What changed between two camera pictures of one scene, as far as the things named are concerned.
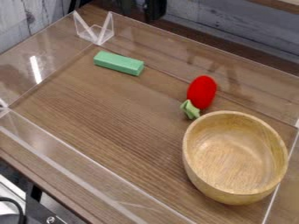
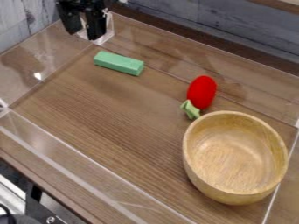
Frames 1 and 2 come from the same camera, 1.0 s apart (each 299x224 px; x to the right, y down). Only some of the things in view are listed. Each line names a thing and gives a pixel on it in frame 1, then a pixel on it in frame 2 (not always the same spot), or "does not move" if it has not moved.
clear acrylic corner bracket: [98, 34] does not move
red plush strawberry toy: [201, 95] does not move
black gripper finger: [157, 9] to [95, 23]
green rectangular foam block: [118, 62] does not move
